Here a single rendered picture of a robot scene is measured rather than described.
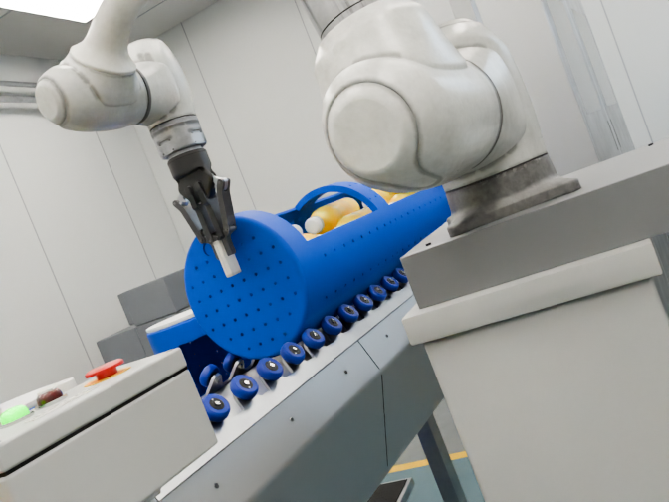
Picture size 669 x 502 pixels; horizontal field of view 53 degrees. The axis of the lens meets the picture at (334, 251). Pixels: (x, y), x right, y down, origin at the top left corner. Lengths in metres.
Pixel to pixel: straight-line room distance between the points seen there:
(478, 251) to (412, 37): 0.29
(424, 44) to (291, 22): 5.61
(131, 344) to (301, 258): 3.86
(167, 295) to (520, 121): 3.95
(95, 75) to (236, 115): 5.48
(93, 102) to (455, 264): 0.60
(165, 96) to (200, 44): 5.57
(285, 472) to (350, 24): 0.65
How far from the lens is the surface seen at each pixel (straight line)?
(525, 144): 0.94
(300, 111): 6.28
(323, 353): 1.25
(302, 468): 1.11
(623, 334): 0.88
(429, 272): 0.90
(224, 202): 1.21
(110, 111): 1.14
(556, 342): 0.89
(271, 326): 1.27
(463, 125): 0.75
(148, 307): 4.82
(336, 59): 0.77
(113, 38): 1.12
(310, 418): 1.14
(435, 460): 1.96
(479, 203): 0.93
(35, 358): 5.38
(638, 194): 0.86
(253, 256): 1.25
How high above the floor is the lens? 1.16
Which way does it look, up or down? 3 degrees down
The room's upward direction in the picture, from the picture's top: 22 degrees counter-clockwise
